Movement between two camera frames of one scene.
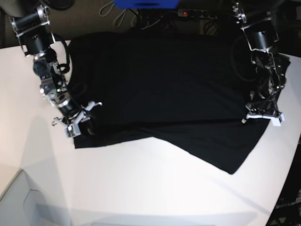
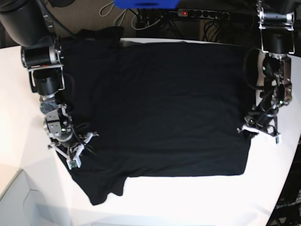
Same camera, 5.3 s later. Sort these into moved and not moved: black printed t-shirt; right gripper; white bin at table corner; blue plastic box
Moved: right gripper; black printed t-shirt
Not moved: white bin at table corner; blue plastic box
